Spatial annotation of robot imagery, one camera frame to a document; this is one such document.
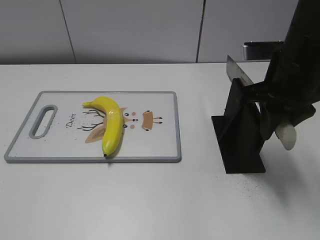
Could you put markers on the knife with white handle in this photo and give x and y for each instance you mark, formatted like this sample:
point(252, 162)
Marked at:
point(285, 131)

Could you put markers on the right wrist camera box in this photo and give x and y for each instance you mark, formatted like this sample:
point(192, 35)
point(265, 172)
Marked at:
point(260, 50)

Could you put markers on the black knife stand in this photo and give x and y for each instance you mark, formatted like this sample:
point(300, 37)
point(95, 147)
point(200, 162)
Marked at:
point(238, 133)

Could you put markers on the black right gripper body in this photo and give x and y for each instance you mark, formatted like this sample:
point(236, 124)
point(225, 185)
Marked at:
point(293, 79)

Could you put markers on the yellow plastic banana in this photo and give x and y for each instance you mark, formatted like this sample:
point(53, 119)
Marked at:
point(114, 122)

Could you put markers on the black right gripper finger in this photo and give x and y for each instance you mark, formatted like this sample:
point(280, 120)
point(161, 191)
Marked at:
point(269, 120)
point(257, 92)

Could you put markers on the white cutting board grey rim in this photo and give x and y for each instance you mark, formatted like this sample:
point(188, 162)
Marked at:
point(58, 129)

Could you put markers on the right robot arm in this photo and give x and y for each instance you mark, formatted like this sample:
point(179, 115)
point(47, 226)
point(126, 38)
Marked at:
point(304, 30)

